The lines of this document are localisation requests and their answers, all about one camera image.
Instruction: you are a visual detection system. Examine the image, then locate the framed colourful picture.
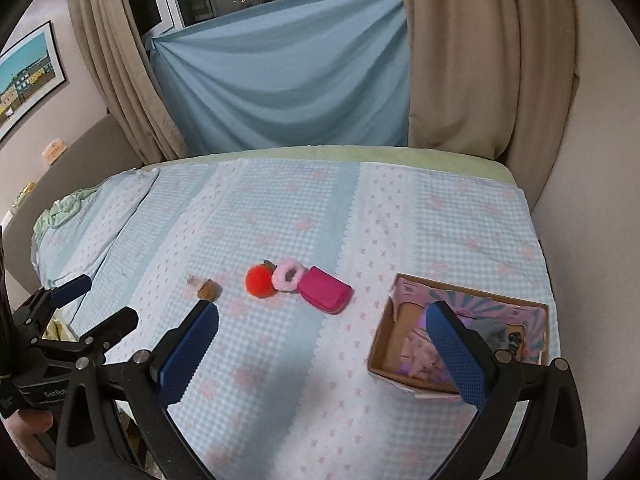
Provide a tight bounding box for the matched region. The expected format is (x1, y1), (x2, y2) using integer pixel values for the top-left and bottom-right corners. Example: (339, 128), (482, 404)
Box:
(0, 21), (66, 140)

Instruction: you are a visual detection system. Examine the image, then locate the cardboard box with pink flaps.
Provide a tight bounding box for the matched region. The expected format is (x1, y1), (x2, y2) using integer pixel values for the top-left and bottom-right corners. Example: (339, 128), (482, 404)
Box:
(367, 273), (550, 400)

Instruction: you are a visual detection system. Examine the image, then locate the magenta pink pouch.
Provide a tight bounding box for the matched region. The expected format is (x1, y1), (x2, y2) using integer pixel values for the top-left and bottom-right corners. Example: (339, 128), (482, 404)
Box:
(297, 266), (354, 315)

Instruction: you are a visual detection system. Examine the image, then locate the person's left hand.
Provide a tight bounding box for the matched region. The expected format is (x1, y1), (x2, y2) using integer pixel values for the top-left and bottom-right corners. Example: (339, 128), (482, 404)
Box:
(2, 410), (55, 469)

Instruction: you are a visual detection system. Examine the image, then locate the green crumpled cloth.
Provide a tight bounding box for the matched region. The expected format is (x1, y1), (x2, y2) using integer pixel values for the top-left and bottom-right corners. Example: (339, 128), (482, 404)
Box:
(32, 188), (98, 236)

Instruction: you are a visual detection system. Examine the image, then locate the checkered pastel bedspread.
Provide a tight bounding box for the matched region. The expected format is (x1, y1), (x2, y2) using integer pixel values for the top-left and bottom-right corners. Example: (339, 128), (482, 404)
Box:
(32, 158), (560, 479)

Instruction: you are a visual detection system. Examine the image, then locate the brown and white plush toy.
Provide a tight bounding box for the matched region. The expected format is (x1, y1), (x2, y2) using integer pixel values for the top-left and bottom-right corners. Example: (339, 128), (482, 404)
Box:
(186, 275), (222, 302)

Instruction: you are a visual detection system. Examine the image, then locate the black printed Dracula cloth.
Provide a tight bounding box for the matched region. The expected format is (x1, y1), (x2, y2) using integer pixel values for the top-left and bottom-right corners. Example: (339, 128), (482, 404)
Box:
(506, 325), (525, 361)

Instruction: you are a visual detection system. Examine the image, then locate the beige curtain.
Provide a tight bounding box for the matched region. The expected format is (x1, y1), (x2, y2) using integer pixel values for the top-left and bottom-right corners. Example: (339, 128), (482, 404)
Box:
(67, 0), (186, 165)
(404, 0), (578, 206)

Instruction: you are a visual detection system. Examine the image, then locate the pink fluffy scrunchie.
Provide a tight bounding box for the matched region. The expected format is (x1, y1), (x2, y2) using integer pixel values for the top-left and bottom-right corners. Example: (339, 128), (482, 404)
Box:
(271, 259), (307, 292)

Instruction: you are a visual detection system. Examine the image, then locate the grey rolled fuzzy sock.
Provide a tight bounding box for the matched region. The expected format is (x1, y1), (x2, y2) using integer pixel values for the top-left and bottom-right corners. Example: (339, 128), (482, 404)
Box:
(470, 318), (510, 352)

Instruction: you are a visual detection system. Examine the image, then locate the light blue hanging sheet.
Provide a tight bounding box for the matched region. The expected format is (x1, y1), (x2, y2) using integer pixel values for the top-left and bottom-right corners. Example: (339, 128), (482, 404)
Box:
(149, 0), (409, 155)

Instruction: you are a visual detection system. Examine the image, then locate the mauve pink cloth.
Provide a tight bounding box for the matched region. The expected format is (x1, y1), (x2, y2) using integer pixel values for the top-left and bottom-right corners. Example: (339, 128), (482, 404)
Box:
(399, 330), (442, 382)

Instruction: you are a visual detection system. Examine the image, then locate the green mattress sheet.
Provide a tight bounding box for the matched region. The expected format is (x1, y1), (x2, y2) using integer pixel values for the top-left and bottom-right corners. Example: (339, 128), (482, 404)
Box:
(146, 145), (516, 185)

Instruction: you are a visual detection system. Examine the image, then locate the orange pompom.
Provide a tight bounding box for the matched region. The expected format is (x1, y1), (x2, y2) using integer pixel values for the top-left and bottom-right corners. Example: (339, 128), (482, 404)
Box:
(244, 260), (277, 299)

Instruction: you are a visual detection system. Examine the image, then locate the beige curtain left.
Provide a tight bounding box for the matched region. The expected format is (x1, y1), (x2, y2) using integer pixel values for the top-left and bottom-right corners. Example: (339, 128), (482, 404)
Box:
(67, 0), (186, 165)

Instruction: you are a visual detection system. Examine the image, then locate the beige curtain right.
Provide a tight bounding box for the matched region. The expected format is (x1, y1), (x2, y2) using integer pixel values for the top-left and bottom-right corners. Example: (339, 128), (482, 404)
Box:
(404, 0), (578, 206)

